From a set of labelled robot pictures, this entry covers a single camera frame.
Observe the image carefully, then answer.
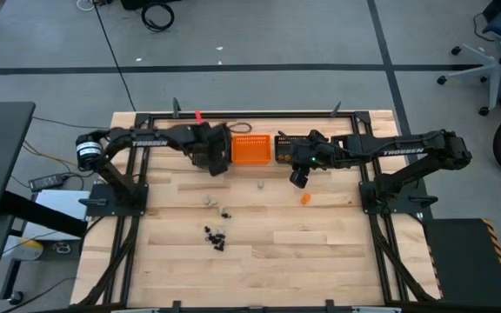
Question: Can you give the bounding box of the thin black floor cable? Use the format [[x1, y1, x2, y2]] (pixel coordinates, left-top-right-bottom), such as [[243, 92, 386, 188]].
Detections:
[[92, 2, 137, 112]]

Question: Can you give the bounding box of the black desk foot bar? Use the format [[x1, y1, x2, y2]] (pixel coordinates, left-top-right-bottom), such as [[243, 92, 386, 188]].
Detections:
[[0, 190, 89, 239]]

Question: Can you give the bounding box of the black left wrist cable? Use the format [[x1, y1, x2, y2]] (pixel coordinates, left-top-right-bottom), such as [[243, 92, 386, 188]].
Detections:
[[226, 122, 253, 135]]

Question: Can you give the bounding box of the black cable coil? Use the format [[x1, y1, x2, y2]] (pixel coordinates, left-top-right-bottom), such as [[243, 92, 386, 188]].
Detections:
[[140, 2, 176, 33]]

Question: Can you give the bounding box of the white box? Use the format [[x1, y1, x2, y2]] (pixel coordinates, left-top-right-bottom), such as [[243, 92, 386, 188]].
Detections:
[[22, 190, 90, 241]]

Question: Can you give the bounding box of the office chair with blue seat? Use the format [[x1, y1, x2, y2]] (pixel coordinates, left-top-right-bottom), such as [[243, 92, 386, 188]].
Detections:
[[436, 0, 501, 117]]

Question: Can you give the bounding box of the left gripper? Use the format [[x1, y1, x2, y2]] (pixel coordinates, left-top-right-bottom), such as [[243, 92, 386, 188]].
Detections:
[[191, 123, 233, 177]]

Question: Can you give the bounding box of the black equipment base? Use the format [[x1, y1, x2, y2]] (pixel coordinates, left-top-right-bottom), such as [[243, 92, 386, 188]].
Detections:
[[120, 0, 182, 10]]

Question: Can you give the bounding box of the black power adapter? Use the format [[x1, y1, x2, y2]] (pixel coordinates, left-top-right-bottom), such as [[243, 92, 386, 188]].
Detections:
[[28, 172, 70, 193]]

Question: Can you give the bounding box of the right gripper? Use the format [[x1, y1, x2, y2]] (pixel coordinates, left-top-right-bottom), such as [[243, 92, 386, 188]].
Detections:
[[288, 130, 337, 190]]

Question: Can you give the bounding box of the orange slotted plastic basket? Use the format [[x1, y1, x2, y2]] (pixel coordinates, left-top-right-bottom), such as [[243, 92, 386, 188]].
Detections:
[[231, 134, 273, 166]]

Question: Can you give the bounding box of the black aluminium table frame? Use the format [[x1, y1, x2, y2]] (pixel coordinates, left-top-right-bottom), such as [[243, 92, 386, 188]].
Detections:
[[70, 110, 441, 313]]

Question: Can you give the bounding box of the white and yellow object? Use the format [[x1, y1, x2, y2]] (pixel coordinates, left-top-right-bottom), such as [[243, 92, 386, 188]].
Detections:
[[2, 236, 44, 262]]

